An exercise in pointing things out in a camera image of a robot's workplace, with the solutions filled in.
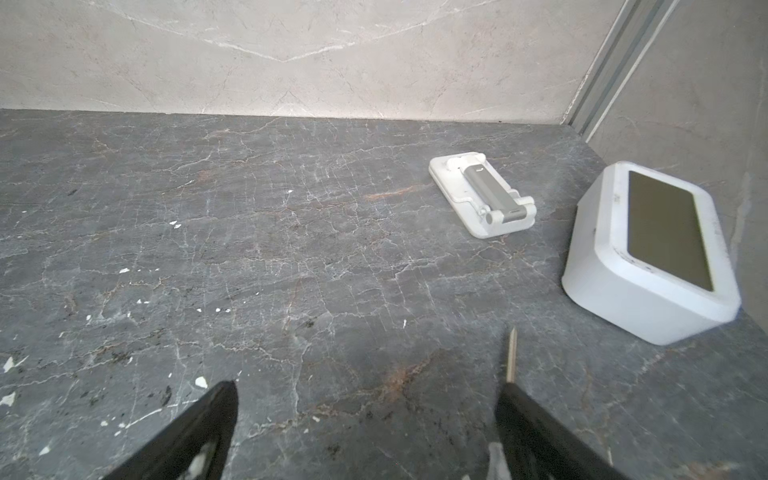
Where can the aluminium corner frame post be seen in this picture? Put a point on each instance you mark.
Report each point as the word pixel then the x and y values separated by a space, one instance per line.
pixel 633 32

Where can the white digital clock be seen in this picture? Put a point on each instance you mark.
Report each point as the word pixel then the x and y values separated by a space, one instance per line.
pixel 648 255

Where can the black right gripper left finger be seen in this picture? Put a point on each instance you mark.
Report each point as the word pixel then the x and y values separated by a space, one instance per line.
pixel 195 445

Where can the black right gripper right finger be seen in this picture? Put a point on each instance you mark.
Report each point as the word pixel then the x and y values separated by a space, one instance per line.
pixel 538 446

